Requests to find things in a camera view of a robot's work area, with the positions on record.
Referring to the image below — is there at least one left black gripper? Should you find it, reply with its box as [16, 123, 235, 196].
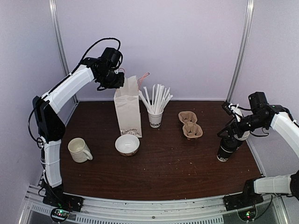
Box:
[99, 68, 125, 88]

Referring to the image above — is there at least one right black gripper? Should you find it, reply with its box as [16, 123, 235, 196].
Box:
[217, 113, 267, 141]

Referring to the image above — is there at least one black plastic cup lid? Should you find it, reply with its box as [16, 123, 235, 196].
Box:
[220, 139, 240, 153]

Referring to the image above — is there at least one stack of paper cups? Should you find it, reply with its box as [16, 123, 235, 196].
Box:
[235, 131, 250, 148]

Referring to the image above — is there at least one black paper coffee cup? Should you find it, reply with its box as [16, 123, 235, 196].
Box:
[217, 145, 237, 162]

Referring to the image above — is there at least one white paper takeout bag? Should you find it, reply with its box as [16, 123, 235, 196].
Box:
[114, 72, 149, 138]

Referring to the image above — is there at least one cardboard cup carrier tray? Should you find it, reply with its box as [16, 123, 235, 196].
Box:
[178, 111, 203, 140]

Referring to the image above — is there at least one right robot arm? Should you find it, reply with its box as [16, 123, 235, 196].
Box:
[217, 92, 299, 206]

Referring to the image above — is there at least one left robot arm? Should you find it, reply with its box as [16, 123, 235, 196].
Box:
[32, 47, 124, 207]

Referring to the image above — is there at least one wrapped white straws bundle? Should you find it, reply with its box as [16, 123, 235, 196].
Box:
[139, 84, 173, 115]

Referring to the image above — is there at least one white cup holding straws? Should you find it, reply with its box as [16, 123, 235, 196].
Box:
[148, 111, 163, 128]

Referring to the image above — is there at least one white ceramic bowl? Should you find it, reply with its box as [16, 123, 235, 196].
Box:
[115, 134, 140, 156]

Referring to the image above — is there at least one cream ceramic mug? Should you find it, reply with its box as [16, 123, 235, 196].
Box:
[68, 138, 93, 163]

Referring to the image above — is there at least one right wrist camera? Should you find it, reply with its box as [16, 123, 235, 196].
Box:
[222, 101, 243, 122]

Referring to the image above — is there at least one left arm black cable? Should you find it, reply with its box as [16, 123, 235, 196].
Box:
[27, 37, 122, 145]

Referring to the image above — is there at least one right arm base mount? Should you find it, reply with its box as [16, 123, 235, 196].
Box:
[223, 179, 263, 222]

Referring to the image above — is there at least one left aluminium corner post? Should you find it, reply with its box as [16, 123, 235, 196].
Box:
[48, 0, 79, 105]

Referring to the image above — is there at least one aluminium corner post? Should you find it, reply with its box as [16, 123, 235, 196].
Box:
[48, 0, 79, 105]
[226, 0, 255, 102]

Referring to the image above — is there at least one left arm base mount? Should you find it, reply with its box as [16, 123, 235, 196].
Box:
[43, 193, 84, 223]

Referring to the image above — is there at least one right aluminium corner post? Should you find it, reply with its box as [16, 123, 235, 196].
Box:
[226, 0, 255, 102]

